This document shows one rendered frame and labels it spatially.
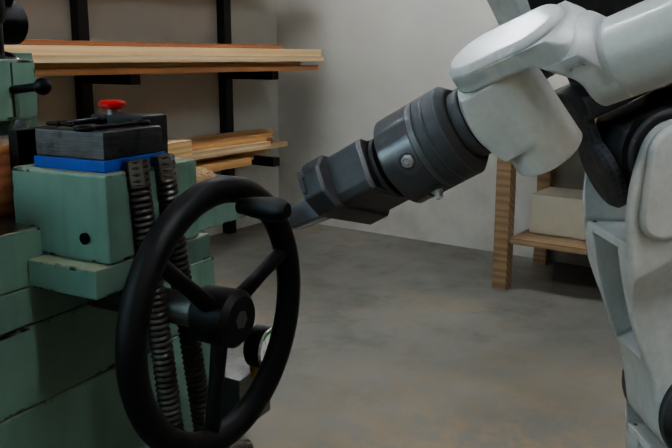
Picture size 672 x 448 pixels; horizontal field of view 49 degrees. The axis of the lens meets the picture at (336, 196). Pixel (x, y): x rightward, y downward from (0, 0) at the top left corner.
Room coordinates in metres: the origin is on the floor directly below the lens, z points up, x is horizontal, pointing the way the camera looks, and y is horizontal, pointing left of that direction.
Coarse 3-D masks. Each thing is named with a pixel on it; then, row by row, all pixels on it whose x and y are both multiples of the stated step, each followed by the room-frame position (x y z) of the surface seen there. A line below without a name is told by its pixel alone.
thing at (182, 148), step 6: (168, 144) 1.16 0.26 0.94; (174, 144) 1.17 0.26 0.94; (180, 144) 1.18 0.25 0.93; (186, 144) 1.20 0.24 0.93; (168, 150) 1.16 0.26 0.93; (174, 150) 1.17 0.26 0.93; (180, 150) 1.18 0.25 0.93; (186, 150) 1.19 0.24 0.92; (180, 156) 1.18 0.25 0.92; (186, 156) 1.19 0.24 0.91
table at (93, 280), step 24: (216, 216) 1.01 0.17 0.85; (240, 216) 1.06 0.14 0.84; (0, 240) 0.70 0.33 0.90; (24, 240) 0.73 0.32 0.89; (192, 240) 0.82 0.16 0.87; (0, 264) 0.70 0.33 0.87; (24, 264) 0.73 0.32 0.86; (48, 264) 0.72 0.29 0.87; (72, 264) 0.71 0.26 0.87; (96, 264) 0.71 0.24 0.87; (120, 264) 0.72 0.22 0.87; (0, 288) 0.70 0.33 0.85; (48, 288) 0.72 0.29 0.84; (72, 288) 0.70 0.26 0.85; (96, 288) 0.69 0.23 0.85; (120, 288) 0.71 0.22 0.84
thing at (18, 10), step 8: (8, 0) 1.06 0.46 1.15; (8, 8) 1.06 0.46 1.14; (16, 8) 1.08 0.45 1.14; (8, 16) 1.06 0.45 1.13; (16, 16) 1.07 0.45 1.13; (24, 16) 1.08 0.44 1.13; (8, 24) 1.05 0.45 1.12; (16, 24) 1.07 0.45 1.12; (24, 24) 1.08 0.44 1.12; (8, 32) 1.06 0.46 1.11; (16, 32) 1.07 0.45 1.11; (24, 32) 1.08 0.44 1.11; (8, 40) 1.07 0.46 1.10; (16, 40) 1.08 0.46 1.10
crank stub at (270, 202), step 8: (240, 200) 0.73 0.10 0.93; (248, 200) 0.73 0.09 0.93; (256, 200) 0.72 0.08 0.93; (264, 200) 0.72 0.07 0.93; (272, 200) 0.72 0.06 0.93; (280, 200) 0.71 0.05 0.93; (240, 208) 0.73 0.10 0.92; (248, 208) 0.72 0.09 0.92; (256, 208) 0.72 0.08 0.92; (264, 208) 0.71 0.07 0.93; (272, 208) 0.71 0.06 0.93; (280, 208) 0.71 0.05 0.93; (288, 208) 0.71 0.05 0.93; (256, 216) 0.72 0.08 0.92; (264, 216) 0.71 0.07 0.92; (272, 216) 0.71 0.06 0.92; (280, 216) 0.71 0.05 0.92; (288, 216) 0.72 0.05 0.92
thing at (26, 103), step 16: (0, 64) 0.85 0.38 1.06; (16, 64) 0.87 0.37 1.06; (32, 64) 0.89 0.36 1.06; (0, 80) 0.85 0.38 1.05; (16, 80) 0.87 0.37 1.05; (32, 80) 0.89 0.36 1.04; (0, 96) 0.85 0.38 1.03; (16, 96) 0.87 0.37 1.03; (32, 96) 0.89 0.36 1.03; (0, 112) 0.85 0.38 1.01; (16, 112) 0.87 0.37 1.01; (32, 112) 0.89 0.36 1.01
